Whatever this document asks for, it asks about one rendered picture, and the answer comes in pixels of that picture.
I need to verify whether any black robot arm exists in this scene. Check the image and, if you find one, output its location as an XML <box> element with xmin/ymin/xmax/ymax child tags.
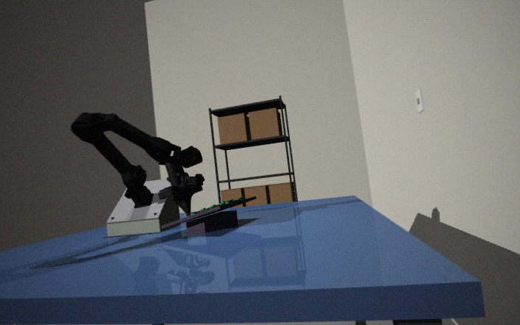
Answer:
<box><xmin>71</xmin><ymin>112</ymin><xmax>204</xmax><ymax>209</ymax></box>

